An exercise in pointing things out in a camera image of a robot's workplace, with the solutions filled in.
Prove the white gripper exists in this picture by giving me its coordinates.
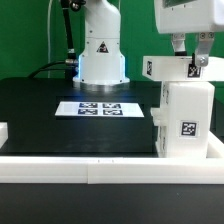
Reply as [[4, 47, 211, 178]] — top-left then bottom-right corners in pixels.
[[154, 0, 224, 67]]

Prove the white cabinet top block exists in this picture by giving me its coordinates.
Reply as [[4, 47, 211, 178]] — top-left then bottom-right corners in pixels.
[[142, 56, 224, 82]]

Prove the white cabinet body box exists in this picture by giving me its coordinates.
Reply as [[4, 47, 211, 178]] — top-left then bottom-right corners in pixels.
[[150, 82, 215, 159]]

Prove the white marker base plate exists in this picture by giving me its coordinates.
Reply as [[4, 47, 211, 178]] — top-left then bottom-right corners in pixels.
[[55, 101, 143, 118]]

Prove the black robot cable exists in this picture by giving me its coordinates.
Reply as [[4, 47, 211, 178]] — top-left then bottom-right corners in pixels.
[[27, 0, 80, 80]]

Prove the white thin cable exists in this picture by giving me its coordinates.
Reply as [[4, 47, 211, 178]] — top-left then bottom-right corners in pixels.
[[46, 0, 54, 80]]

